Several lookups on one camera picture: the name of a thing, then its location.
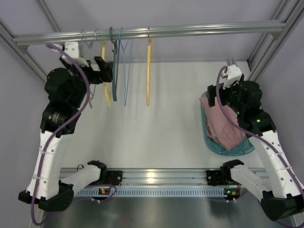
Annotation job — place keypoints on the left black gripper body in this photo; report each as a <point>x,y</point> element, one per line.
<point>100,70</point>

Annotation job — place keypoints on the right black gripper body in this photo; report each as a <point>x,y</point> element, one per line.
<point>219,94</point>

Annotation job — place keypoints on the pink trousers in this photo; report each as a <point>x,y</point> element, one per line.
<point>219,128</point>

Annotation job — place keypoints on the yellow hanger with trousers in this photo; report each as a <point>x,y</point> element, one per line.
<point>149,56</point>

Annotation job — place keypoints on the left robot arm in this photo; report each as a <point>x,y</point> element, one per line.
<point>66,90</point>

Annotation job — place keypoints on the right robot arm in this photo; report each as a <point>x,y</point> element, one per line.
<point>283,196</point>

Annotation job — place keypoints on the green hanger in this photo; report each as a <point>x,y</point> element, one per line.
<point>89,53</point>

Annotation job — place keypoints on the light blue hanger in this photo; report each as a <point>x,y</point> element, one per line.
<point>126,69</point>

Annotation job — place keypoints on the dark teal hanger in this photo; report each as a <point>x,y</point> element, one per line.
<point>115,51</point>

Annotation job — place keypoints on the teal transparent plastic bin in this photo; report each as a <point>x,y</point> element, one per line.
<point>244,148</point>

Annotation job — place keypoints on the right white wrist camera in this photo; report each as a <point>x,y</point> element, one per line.
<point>231,75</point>

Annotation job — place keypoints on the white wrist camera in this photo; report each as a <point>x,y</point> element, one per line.
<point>231,75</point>
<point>73,49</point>

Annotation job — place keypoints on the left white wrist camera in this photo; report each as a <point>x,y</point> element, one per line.
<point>73,49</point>

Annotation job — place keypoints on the aluminium frame post right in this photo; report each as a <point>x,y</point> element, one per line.
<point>291,12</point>

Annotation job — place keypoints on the aluminium frame post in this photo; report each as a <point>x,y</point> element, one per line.
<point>19,17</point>
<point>291,12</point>

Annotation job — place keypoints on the aluminium hanging rail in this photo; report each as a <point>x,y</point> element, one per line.
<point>151,32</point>

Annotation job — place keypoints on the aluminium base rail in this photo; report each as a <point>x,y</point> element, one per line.
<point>172,177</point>

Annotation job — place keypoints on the aluminium frame post left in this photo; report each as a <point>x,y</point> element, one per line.
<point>19,17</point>

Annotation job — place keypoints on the slotted grey cable duct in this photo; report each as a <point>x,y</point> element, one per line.
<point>152,192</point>

